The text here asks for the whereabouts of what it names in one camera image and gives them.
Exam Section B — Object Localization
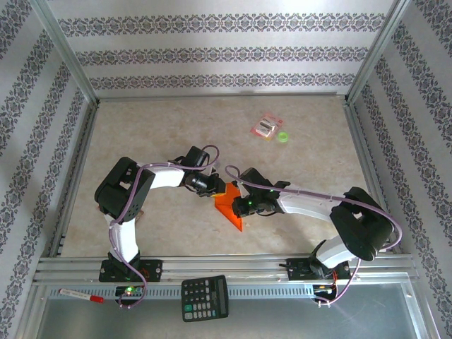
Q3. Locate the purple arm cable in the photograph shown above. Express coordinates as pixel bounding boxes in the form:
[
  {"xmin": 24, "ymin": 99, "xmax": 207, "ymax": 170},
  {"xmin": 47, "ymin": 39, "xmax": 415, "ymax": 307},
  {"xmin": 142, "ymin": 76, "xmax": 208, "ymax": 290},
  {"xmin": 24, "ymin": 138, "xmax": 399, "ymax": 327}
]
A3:
[
  {"xmin": 107, "ymin": 144, "xmax": 220, "ymax": 310},
  {"xmin": 225, "ymin": 165, "xmax": 405, "ymax": 308}
]

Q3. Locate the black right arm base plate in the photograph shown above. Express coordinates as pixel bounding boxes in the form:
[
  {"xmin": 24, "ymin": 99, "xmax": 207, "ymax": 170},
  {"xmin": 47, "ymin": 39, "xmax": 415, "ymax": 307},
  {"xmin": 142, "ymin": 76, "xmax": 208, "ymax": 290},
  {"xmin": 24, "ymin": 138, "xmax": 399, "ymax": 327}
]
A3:
[{"xmin": 286, "ymin": 257, "xmax": 352, "ymax": 283}]

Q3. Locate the aluminium profile frame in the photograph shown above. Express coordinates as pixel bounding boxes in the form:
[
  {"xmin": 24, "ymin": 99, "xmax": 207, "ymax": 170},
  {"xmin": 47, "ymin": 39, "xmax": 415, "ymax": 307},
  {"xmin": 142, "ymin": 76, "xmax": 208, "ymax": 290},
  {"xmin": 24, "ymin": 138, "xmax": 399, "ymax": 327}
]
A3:
[{"xmin": 30, "ymin": 0, "xmax": 421, "ymax": 285}]

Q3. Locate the white marker with red cap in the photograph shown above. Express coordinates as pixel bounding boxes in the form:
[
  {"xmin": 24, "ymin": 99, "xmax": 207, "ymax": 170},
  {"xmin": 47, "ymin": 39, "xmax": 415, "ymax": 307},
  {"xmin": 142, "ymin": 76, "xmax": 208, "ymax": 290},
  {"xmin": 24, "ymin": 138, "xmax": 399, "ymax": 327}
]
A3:
[{"xmin": 58, "ymin": 288, "xmax": 105, "ymax": 304}]

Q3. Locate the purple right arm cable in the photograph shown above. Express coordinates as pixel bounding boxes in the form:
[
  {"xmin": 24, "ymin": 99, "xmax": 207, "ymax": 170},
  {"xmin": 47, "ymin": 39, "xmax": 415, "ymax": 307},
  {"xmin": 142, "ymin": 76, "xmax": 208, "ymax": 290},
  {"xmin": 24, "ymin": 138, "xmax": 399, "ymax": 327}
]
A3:
[{"xmin": 225, "ymin": 165, "xmax": 405, "ymax": 308}]

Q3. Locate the grey slotted cable duct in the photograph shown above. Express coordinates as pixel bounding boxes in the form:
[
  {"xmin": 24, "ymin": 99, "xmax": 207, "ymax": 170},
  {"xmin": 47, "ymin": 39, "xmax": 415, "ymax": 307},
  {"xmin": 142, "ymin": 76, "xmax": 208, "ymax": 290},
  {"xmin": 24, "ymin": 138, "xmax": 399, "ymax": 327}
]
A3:
[{"xmin": 47, "ymin": 284, "xmax": 319, "ymax": 300}]

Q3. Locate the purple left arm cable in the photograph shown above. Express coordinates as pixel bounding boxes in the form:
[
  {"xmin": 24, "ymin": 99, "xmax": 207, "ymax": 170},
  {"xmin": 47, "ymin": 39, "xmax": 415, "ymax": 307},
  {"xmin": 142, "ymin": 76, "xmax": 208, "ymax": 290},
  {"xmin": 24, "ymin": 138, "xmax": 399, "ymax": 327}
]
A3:
[{"xmin": 107, "ymin": 144, "xmax": 220, "ymax": 310}]

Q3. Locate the red blister pack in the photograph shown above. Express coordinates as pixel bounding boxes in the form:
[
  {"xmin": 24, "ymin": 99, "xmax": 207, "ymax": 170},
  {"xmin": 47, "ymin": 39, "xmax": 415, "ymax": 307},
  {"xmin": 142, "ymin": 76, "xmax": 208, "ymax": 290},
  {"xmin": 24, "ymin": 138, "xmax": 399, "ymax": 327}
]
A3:
[{"xmin": 249, "ymin": 112, "xmax": 285, "ymax": 142}]

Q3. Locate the sheet metal tray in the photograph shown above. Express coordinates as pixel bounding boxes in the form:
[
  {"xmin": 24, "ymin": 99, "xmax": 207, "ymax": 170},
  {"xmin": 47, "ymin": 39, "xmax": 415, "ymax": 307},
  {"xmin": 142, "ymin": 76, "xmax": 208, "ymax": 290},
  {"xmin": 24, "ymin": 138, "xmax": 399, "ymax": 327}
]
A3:
[{"xmin": 16, "ymin": 282, "xmax": 437, "ymax": 339}]

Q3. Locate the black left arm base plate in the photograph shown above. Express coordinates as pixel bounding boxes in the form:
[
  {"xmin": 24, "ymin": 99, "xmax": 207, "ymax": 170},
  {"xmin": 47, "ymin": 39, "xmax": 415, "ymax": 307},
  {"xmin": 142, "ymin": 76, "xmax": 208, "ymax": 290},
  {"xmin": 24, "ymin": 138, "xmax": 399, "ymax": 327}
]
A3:
[{"xmin": 98, "ymin": 258, "xmax": 164, "ymax": 283}]

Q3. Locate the orange paper sheet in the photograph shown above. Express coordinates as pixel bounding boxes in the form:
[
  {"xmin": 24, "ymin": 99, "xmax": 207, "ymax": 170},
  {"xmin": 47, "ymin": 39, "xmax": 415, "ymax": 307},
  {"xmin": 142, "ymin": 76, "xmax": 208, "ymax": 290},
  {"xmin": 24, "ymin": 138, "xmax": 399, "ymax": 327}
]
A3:
[{"xmin": 213, "ymin": 182, "xmax": 246, "ymax": 232}]

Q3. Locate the black calculator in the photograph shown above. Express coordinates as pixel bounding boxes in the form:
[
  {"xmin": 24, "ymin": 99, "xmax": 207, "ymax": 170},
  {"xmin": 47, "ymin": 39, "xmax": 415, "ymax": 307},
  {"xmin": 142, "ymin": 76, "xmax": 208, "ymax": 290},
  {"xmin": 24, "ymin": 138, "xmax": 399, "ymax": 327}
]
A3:
[{"xmin": 181, "ymin": 275, "xmax": 230, "ymax": 323}]

